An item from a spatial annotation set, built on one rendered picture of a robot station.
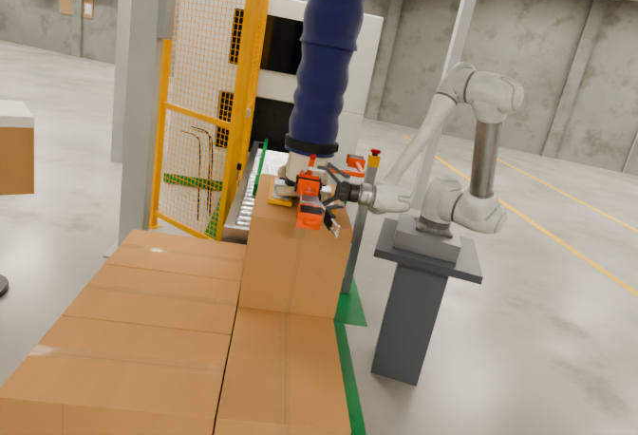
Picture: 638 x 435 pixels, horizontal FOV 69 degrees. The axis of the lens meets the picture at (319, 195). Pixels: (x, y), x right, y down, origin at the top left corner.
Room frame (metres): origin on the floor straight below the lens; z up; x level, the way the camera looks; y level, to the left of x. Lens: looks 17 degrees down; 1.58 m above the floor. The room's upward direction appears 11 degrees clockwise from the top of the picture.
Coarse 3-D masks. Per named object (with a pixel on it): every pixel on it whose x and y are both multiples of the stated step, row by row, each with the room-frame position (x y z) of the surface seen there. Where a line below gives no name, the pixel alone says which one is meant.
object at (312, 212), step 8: (304, 208) 1.38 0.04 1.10; (312, 208) 1.39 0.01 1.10; (320, 208) 1.41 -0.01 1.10; (296, 216) 1.41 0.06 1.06; (304, 216) 1.34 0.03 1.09; (312, 216) 1.34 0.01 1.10; (320, 216) 1.34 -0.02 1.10; (296, 224) 1.33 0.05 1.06; (304, 224) 1.34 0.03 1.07; (320, 224) 1.34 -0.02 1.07
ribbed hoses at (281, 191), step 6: (282, 168) 2.10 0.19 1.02; (282, 174) 2.08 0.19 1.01; (324, 180) 2.10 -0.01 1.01; (282, 186) 1.80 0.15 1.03; (288, 186) 1.79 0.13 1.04; (276, 192) 1.79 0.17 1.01; (282, 192) 1.77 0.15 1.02; (288, 192) 1.77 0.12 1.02; (294, 192) 1.78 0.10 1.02; (324, 198) 1.79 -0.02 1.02
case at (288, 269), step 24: (264, 192) 1.95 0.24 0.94; (264, 216) 1.66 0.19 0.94; (288, 216) 1.71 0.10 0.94; (336, 216) 1.82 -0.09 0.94; (264, 240) 1.65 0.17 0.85; (288, 240) 1.66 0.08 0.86; (312, 240) 1.67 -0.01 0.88; (336, 240) 1.68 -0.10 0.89; (264, 264) 1.65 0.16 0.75; (288, 264) 1.66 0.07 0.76; (312, 264) 1.67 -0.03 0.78; (336, 264) 1.69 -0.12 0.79; (240, 288) 1.65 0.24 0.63; (264, 288) 1.65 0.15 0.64; (288, 288) 1.67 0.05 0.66; (312, 288) 1.68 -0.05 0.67; (336, 288) 1.69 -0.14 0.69; (312, 312) 1.68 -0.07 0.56
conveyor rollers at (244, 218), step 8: (272, 152) 4.48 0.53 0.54; (280, 152) 4.50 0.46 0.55; (256, 160) 4.03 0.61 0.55; (264, 160) 4.12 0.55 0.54; (272, 160) 4.14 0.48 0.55; (280, 160) 4.22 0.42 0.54; (256, 168) 3.76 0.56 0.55; (264, 168) 3.85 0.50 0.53; (272, 168) 3.86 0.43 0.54; (248, 184) 3.30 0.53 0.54; (248, 192) 3.12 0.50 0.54; (248, 200) 2.95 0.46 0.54; (248, 208) 2.78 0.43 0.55; (240, 216) 2.61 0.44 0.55; (248, 216) 2.68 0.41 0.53; (240, 224) 2.50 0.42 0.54; (248, 224) 2.51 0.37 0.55
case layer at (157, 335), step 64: (128, 256) 1.88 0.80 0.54; (192, 256) 1.99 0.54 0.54; (64, 320) 1.35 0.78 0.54; (128, 320) 1.42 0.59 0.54; (192, 320) 1.49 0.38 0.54; (256, 320) 1.57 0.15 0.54; (320, 320) 1.66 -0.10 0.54; (64, 384) 1.08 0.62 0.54; (128, 384) 1.12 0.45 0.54; (192, 384) 1.17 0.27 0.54; (256, 384) 1.22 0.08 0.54; (320, 384) 1.28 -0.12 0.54
